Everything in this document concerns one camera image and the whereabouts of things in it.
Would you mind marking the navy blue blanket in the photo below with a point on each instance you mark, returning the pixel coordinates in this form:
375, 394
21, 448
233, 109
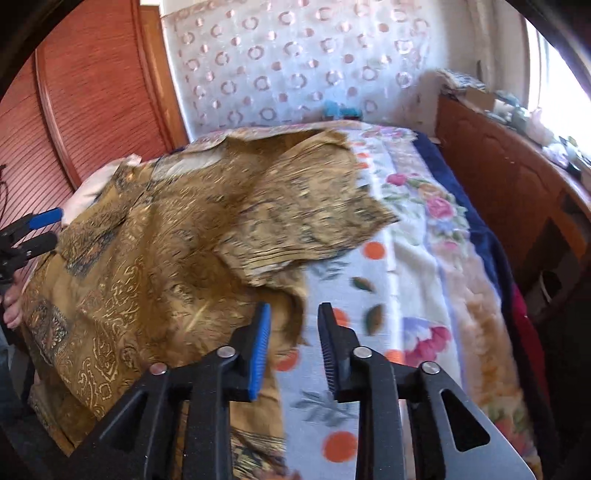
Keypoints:
466, 184

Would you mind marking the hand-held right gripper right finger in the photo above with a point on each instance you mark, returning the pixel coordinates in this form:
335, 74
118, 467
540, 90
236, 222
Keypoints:
328, 355

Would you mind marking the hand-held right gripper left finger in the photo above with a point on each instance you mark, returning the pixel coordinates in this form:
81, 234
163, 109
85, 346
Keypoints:
261, 350

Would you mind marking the person's left hand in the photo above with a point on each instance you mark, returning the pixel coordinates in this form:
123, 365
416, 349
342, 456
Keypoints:
10, 307

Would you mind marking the row of small bottles and jars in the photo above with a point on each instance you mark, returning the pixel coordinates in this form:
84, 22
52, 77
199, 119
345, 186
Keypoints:
531, 124

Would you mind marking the circle print white curtain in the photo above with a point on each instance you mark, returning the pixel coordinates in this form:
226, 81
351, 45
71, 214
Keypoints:
277, 69

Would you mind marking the golden patterned garment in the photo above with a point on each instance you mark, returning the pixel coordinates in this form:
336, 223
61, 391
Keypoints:
161, 258

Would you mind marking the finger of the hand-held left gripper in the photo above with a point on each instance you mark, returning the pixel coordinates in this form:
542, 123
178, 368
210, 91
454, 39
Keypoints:
44, 242
48, 217

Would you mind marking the folded patterned cloth pile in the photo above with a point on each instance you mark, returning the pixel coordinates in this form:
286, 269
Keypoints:
455, 78

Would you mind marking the red cloth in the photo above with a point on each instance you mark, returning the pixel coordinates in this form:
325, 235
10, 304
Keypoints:
526, 332

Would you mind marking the floral blanket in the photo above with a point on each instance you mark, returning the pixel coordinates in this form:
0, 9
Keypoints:
443, 207

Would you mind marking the long wooden cabinet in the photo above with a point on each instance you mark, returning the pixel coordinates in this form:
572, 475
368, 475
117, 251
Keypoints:
489, 152

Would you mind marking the white pillow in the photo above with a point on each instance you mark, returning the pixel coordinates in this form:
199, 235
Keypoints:
87, 189

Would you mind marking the cardboard box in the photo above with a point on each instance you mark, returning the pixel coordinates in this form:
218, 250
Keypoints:
478, 97

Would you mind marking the window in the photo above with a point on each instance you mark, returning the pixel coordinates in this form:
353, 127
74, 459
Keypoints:
568, 83

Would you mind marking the orange fruit print bed sheet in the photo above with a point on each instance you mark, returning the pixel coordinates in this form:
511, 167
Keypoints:
332, 286

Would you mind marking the teal toy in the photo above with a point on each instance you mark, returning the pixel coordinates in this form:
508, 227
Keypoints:
339, 110

